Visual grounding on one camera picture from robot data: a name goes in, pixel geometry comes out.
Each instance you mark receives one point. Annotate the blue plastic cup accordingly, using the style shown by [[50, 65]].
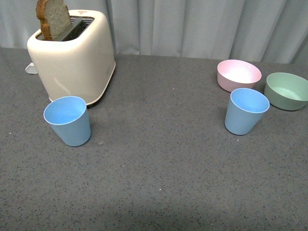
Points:
[[246, 107], [68, 117]]

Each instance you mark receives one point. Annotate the pink plastic bowl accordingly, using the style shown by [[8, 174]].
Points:
[[233, 74]]

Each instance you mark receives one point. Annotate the cream two-slot toaster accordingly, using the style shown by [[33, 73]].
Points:
[[80, 65]]

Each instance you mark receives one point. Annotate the white toaster lever knob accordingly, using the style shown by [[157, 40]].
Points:
[[30, 69]]

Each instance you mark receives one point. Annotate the green plastic bowl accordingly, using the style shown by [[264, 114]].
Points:
[[286, 91]]

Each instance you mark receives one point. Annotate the grey pleated curtain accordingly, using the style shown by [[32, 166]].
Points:
[[273, 31]]

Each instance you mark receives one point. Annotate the slice of toasted bread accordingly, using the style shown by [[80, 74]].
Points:
[[54, 18]]

